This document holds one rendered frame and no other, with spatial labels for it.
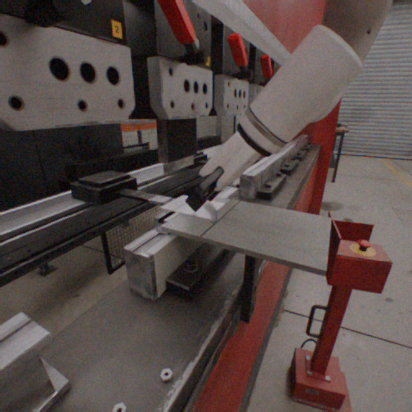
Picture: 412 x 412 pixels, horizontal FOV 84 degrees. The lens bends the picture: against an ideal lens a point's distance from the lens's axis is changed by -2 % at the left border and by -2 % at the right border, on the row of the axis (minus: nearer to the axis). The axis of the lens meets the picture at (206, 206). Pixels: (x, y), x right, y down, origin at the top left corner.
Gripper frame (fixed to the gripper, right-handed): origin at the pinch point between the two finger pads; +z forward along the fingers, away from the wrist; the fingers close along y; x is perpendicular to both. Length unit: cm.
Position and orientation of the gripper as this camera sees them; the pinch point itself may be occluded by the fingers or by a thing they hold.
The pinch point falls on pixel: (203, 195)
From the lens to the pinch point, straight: 47.2
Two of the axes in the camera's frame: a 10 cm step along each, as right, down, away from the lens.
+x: 6.7, 7.3, -0.9
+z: -5.7, 5.9, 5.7
